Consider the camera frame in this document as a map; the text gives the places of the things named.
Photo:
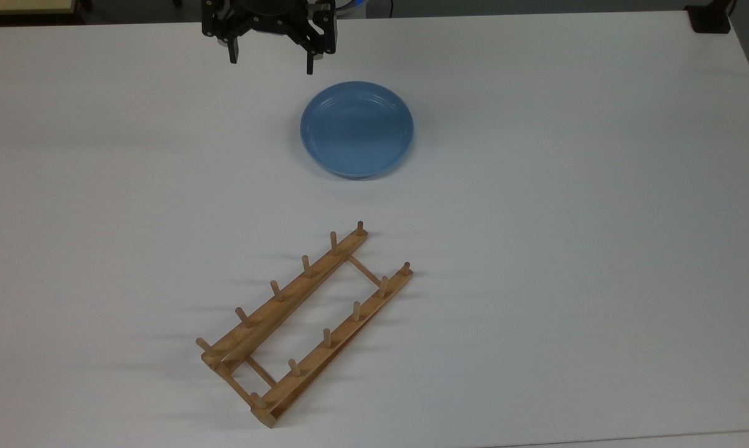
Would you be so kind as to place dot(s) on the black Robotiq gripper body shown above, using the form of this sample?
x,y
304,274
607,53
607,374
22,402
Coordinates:
x,y
265,15

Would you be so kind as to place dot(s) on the blue round plate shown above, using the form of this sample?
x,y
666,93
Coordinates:
x,y
356,129

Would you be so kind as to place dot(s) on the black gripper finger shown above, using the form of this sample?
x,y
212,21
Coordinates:
x,y
321,31
216,25

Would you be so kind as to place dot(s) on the wooden plate rack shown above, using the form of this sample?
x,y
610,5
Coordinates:
x,y
300,292

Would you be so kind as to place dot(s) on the yellow wooden furniture edge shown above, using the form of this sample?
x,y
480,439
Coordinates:
x,y
26,6

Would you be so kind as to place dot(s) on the black table clamp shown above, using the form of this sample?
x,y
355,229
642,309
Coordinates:
x,y
709,18

